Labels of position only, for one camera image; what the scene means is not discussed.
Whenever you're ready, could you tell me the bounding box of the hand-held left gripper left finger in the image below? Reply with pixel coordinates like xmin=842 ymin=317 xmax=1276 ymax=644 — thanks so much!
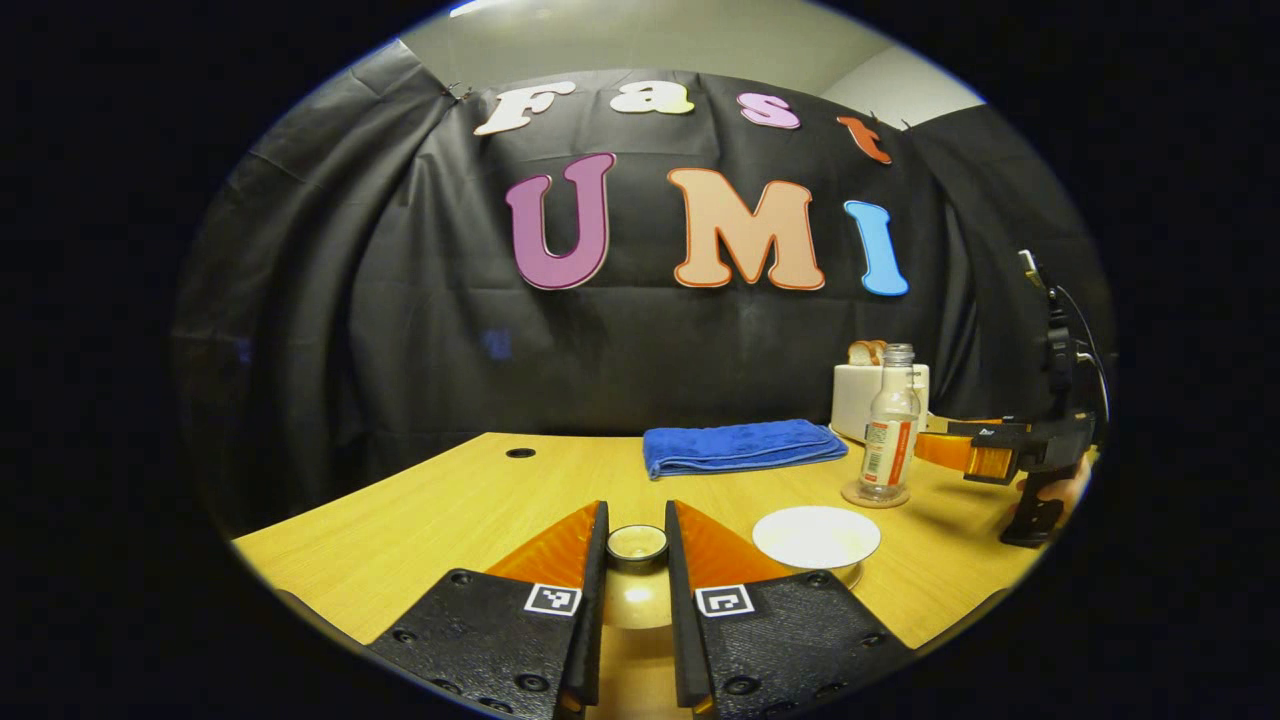
xmin=365 ymin=500 xmax=610 ymax=720

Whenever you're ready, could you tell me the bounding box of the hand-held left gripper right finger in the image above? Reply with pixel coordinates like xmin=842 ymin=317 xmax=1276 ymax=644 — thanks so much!
xmin=664 ymin=500 xmax=916 ymax=720

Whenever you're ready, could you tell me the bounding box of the white teacup lid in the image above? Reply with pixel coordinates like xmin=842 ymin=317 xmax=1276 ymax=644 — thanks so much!
xmin=600 ymin=524 xmax=676 ymax=631

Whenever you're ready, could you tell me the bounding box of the clear water bottle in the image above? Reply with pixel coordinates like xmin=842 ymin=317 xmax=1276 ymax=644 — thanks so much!
xmin=860 ymin=343 xmax=921 ymax=501

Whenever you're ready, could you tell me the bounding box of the round wooden coaster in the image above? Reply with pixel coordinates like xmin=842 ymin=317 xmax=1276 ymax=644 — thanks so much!
xmin=841 ymin=480 xmax=911 ymax=510

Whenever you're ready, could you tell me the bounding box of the white teacup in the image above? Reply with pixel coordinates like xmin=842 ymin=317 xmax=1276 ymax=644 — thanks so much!
xmin=752 ymin=505 xmax=883 ymax=589

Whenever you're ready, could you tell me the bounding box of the cream toaster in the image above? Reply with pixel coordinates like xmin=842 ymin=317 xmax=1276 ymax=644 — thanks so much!
xmin=831 ymin=362 xmax=931 ymax=444

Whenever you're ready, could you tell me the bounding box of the folded blue towel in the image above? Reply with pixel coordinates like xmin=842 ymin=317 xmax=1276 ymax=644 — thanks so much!
xmin=642 ymin=418 xmax=849 ymax=481

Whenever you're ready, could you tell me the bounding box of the black backdrop cloth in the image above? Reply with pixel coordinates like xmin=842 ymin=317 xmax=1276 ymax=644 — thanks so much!
xmin=170 ymin=38 xmax=1116 ymax=536

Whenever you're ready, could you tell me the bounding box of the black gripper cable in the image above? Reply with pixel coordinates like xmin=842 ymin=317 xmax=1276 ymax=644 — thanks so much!
xmin=1055 ymin=285 xmax=1113 ymax=421

